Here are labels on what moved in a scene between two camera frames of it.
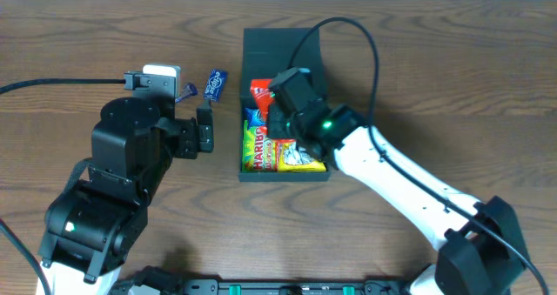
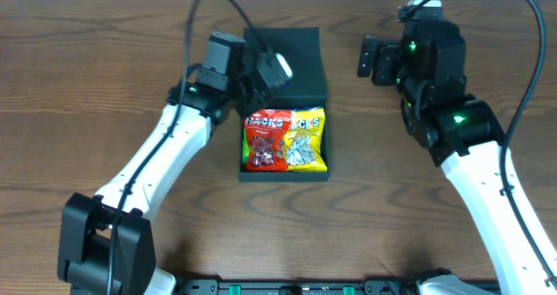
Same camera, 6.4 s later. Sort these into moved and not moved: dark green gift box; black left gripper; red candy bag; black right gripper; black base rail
Moved: red candy bag; black left gripper; black right gripper
Not moved: dark green gift box; black base rail
